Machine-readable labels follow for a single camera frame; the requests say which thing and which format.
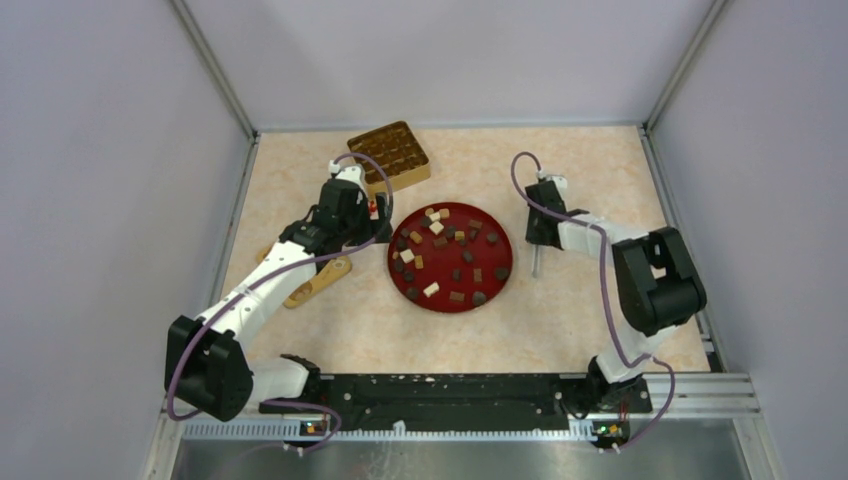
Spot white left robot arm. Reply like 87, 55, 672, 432
164, 174, 394, 421

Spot gold bear tin lid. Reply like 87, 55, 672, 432
283, 256, 353, 309

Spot gold chocolate box tin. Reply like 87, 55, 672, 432
347, 121, 431, 193

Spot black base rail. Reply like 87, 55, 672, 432
300, 373, 653, 432

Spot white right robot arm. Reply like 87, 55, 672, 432
524, 176, 707, 412

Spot red round tray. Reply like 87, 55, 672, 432
386, 202, 515, 314

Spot silver metal tongs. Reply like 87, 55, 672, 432
531, 245, 541, 278

